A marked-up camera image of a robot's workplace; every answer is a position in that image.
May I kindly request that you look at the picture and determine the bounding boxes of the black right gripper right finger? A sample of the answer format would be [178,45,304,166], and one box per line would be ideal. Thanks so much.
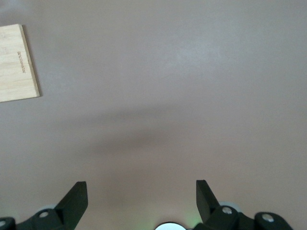
[193,179,250,230]

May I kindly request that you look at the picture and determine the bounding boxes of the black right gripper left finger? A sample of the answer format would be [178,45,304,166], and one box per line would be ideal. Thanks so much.
[18,181,87,230]

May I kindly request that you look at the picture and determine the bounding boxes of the brown table mat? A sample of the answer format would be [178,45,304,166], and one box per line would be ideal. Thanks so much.
[0,0,307,230]

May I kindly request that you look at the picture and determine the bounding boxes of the bamboo cutting board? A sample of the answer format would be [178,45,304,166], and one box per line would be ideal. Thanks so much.
[0,23,41,103]

